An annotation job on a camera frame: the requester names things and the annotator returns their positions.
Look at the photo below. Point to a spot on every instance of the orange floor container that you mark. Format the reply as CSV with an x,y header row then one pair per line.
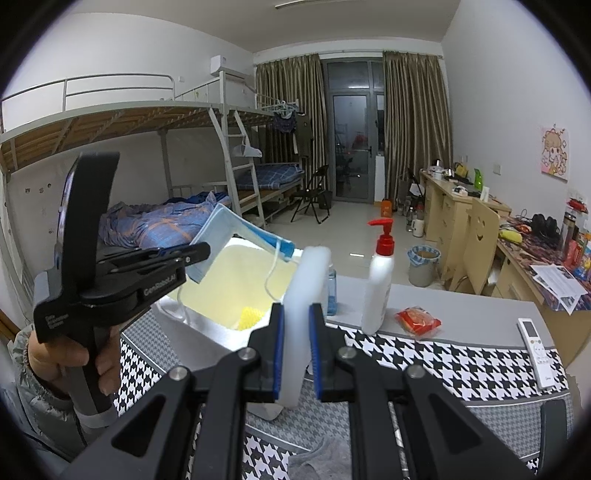
x,y
386,208

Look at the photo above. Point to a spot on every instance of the yellow foam net sleeve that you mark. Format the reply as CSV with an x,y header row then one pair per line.
x,y
250,318

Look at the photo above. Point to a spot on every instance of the white air conditioner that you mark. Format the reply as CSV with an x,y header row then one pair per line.
x,y
219,64

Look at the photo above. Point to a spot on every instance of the grey sock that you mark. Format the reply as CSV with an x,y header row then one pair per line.
x,y
330,459

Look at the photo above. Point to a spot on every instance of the wooden smiley chair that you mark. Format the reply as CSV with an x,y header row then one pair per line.
x,y
479,265

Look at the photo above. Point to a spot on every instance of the right brown curtain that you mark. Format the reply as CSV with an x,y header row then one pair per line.
x,y
418,128

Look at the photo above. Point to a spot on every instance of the left brown curtain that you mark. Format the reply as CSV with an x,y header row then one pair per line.
x,y
293,91

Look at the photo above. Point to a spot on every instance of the brown curtain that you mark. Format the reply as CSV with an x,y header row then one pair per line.
x,y
293,91
418,128

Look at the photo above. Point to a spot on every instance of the white styrofoam box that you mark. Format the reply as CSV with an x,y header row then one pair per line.
x,y
200,319

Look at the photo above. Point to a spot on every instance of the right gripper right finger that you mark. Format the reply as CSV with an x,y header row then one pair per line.
x,y
404,423

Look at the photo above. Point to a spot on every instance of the white red pump bottle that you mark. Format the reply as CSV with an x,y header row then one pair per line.
x,y
380,278

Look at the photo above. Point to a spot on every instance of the papers on desk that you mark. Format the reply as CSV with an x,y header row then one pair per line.
x,y
562,285

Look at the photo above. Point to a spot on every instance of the blue face mask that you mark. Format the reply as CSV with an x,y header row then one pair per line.
x,y
224,229

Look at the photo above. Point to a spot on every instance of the white remote control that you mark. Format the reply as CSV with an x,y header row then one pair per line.
x,y
540,360

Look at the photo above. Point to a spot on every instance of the person's left hand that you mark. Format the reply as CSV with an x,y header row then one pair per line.
x,y
50,360

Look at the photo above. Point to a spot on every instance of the cartoon girl wall picture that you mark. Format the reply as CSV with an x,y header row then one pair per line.
x,y
555,152

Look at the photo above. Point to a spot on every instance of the metal bunk bed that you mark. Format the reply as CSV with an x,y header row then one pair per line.
x,y
172,141

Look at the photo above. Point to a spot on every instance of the white foam bar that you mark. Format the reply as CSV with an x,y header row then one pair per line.
x,y
308,286

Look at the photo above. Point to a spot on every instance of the black headphones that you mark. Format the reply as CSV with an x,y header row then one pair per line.
x,y
544,227

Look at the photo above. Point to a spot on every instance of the ceiling tube light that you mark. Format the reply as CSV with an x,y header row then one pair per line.
x,y
292,3

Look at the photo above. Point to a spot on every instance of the red snack packet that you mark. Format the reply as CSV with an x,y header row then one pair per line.
x,y
417,321

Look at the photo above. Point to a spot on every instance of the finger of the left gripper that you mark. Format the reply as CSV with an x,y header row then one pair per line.
x,y
192,254
111,253

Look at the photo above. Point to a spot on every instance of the houndstooth table mat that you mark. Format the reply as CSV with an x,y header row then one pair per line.
x,y
402,423

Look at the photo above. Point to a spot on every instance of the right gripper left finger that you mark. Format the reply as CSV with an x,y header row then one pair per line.
x,y
191,423

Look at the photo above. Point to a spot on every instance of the blue spray bottle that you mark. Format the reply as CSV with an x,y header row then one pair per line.
x,y
332,302

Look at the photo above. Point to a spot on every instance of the black folding chair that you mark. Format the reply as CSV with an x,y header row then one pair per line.
x,y
315,197

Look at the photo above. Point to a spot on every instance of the blue plaid blanket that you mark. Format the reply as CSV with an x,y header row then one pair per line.
x,y
146,226

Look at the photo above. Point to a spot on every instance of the toiletry bottles group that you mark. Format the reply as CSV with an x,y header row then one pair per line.
x,y
574,242

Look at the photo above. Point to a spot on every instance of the glass balcony door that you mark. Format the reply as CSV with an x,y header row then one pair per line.
x,y
355,92

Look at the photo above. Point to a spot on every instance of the wooden desk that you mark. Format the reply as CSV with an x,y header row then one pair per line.
x,y
447,220

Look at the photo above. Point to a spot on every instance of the blue trash basket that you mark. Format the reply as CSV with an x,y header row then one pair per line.
x,y
423,265

